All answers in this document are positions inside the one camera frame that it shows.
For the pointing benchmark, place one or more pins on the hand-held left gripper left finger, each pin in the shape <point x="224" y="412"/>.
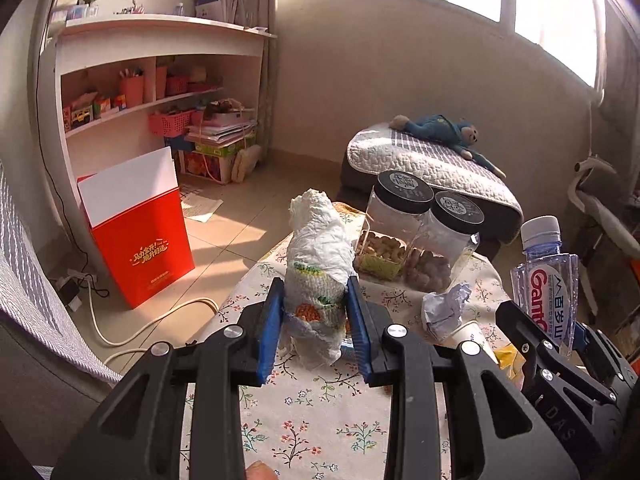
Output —
<point x="267" y="330"/>

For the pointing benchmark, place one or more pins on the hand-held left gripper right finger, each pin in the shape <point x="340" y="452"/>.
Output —
<point x="361" y="332"/>

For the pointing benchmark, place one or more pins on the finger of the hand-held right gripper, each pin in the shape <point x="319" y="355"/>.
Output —
<point x="525" y="335"/>
<point x="607" y="352"/>

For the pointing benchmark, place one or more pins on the white floral paper cup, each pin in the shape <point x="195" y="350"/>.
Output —
<point x="470" y="337"/>

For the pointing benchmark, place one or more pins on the clear plastic water bottle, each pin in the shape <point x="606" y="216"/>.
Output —
<point x="542" y="280"/>

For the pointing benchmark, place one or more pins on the white printed wrapper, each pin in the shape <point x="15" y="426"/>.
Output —
<point x="317" y="260"/>

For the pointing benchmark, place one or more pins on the person's left hand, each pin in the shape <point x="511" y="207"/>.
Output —
<point x="258" y="472"/>

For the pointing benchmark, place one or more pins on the yellow snack packet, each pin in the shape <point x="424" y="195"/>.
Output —
<point x="510" y="362"/>

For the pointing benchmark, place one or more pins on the crumpled white paper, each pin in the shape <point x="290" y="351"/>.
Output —
<point x="442" y="310"/>

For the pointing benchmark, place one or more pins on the floral tablecloth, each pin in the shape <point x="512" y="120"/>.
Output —
<point x="310" y="425"/>

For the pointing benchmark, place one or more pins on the clear jar of peanuts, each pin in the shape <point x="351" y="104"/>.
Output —
<point x="387" y="225"/>

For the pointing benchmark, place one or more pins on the dark ottoman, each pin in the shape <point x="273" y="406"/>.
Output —
<point x="500" y="220"/>

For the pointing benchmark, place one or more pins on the clear jar of brown nuts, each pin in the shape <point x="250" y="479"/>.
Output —
<point x="445" y="240"/>

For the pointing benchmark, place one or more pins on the white office chair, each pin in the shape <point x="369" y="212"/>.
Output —
<point x="605" y="215"/>

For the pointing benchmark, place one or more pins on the paper sheets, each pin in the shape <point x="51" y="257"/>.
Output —
<point x="200" y="205"/>

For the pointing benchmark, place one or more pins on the red cardboard box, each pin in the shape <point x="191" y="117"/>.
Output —
<point x="140" y="240"/>

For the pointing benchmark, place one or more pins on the colourful cardboard boxes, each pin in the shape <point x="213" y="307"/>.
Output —
<point x="207" y="162"/>

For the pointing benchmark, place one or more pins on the grey quilted cover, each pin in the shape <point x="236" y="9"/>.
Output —
<point x="440" y="165"/>

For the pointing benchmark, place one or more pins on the white power strip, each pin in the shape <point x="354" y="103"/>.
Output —
<point x="70" y="287"/>

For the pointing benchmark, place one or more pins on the stack of papers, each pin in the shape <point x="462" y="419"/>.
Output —
<point x="220" y="131"/>

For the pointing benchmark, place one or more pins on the blue monkey plush toy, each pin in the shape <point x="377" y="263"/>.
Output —
<point x="440" y="127"/>

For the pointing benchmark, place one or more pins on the pink plastic basket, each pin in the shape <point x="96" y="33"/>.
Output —
<point x="170" y="122"/>

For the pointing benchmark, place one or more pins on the grey striped cloth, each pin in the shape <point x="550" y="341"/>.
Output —
<point x="30" y="280"/>

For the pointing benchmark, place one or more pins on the pink pen holder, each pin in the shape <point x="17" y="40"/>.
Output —
<point x="131" y="90"/>

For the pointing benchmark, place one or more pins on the white bookshelf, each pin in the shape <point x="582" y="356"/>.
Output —
<point x="150" y="35"/>

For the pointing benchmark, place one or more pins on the white and blue folders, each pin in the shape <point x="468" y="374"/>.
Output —
<point x="215" y="5"/>

